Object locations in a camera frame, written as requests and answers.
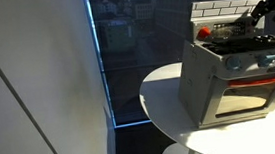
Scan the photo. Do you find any black stove burner grate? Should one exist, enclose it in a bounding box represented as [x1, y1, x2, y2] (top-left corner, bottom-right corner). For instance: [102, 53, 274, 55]
[202, 33, 275, 57]

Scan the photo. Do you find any white toy stove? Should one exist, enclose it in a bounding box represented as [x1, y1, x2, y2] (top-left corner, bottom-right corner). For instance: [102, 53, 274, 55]
[170, 0, 275, 131]

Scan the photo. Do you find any blue lit window frame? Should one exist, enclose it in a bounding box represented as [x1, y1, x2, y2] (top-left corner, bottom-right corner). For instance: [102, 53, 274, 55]
[82, 0, 154, 131]

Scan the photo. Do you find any round white pedestal table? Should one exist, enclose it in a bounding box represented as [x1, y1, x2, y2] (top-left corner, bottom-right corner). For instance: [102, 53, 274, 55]
[136, 54, 275, 154]

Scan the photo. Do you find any round red stove button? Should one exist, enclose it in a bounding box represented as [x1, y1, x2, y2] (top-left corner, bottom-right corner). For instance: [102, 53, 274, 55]
[195, 25, 212, 40]

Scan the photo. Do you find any red oven door handle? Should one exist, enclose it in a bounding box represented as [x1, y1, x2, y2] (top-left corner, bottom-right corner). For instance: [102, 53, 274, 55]
[227, 73, 275, 89]

